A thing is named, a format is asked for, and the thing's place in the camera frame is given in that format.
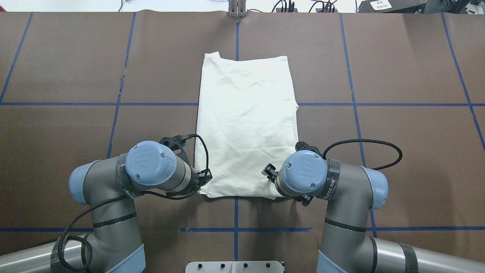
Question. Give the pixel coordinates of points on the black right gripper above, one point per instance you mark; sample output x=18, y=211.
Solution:
x=269, y=170

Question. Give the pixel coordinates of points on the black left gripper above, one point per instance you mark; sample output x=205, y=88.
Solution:
x=205, y=176

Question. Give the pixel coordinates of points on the cream long sleeve shirt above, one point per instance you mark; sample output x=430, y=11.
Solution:
x=247, y=117

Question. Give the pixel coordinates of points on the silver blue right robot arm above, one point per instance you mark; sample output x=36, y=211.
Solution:
x=351, y=192

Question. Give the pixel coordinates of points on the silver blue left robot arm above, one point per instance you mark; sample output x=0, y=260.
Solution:
x=106, y=237

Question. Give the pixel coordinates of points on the upper orange black connector box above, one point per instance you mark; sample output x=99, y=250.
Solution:
x=284, y=6

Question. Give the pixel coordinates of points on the orange black connector box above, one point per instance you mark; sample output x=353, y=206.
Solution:
x=284, y=6
x=323, y=6

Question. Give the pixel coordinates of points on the lower orange black connector box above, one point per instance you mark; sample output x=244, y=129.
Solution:
x=323, y=6

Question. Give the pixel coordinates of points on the black box with white label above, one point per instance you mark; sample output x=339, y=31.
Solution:
x=391, y=6

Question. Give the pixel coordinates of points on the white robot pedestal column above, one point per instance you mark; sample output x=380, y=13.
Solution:
x=255, y=266

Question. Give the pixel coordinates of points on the aluminium frame post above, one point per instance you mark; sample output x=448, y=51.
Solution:
x=237, y=8

